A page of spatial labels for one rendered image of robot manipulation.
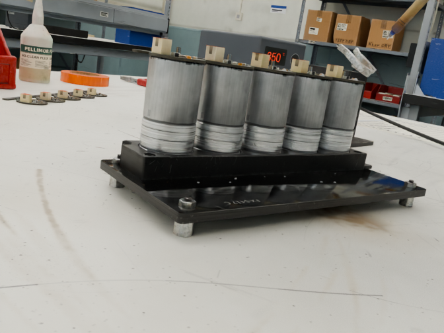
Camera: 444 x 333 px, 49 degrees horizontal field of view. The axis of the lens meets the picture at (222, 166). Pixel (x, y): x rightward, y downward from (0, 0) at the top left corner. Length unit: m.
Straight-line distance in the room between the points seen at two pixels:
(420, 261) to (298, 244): 0.05
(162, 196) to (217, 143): 0.05
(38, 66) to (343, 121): 0.39
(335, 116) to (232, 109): 0.08
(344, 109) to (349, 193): 0.06
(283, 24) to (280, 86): 5.32
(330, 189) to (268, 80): 0.06
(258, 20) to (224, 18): 0.47
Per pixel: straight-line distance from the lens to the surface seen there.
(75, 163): 0.26
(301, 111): 0.26
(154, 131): 0.21
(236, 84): 0.22
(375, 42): 4.65
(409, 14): 0.45
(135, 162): 0.21
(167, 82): 0.21
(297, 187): 0.23
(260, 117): 0.24
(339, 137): 0.28
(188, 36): 6.32
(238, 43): 0.81
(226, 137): 0.23
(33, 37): 0.58
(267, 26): 5.66
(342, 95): 0.28
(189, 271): 0.15
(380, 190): 0.26
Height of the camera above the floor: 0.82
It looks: 14 degrees down
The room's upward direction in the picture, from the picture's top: 9 degrees clockwise
